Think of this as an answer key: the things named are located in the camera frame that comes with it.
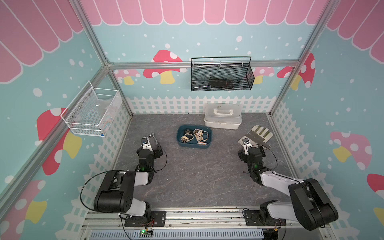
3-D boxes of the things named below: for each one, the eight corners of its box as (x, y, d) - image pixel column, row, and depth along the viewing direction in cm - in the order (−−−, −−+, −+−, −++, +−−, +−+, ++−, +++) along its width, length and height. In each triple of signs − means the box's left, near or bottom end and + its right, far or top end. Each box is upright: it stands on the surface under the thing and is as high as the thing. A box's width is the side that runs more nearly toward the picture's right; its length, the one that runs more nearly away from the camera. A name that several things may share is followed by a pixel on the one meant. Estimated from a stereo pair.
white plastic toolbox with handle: (204, 130, 113) (205, 118, 102) (203, 111, 126) (204, 99, 116) (240, 130, 113) (244, 118, 102) (235, 111, 126) (239, 99, 116)
